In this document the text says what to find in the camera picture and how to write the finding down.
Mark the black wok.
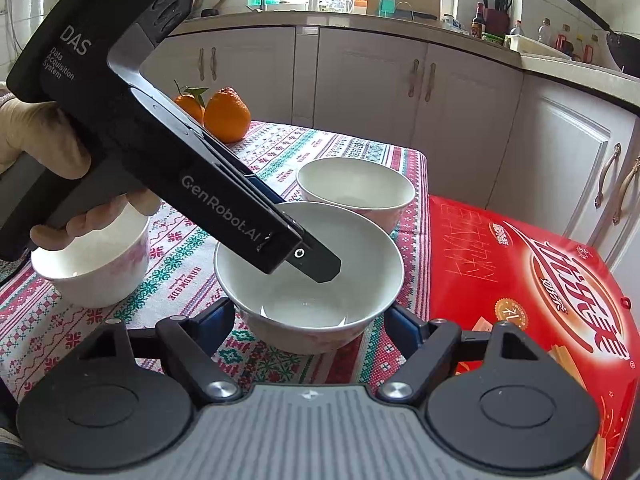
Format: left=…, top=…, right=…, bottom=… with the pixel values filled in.
left=560, top=0, right=640, bottom=78

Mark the orange with leaf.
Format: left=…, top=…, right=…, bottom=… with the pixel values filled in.
left=172, top=80, right=208, bottom=128

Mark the white bowl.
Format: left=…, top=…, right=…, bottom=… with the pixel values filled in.
left=296, top=157, right=417, bottom=235
left=31, top=205, right=151, bottom=309
left=213, top=202, right=405, bottom=356

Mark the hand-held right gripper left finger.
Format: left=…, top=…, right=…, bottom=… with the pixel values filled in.
left=75, top=297, right=242, bottom=407

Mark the person's left hand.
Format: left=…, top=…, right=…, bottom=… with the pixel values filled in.
left=0, top=87, right=162, bottom=252

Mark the white tray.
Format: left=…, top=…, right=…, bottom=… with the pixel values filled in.
left=510, top=35, right=571, bottom=59

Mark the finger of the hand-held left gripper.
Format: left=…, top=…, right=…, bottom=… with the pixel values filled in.
left=286, top=230, right=343, bottom=284
left=200, top=127, right=289, bottom=217

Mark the white kitchen cabinet unit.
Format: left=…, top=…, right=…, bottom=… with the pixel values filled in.
left=142, top=25, right=640, bottom=281

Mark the patterned tablecloth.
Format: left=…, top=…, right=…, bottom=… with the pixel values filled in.
left=0, top=120, right=432, bottom=403

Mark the kitchen countertop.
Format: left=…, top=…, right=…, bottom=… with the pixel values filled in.
left=170, top=7, right=640, bottom=91

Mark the knife block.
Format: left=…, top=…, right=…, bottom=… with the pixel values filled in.
left=481, top=0, right=513, bottom=36

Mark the red printed box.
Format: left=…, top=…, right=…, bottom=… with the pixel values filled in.
left=428, top=195, right=640, bottom=478

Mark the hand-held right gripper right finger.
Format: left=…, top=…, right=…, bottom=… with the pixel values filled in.
left=376, top=304, right=544, bottom=404

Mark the orange without leaf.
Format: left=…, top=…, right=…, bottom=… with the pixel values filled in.
left=203, top=87, right=252, bottom=144

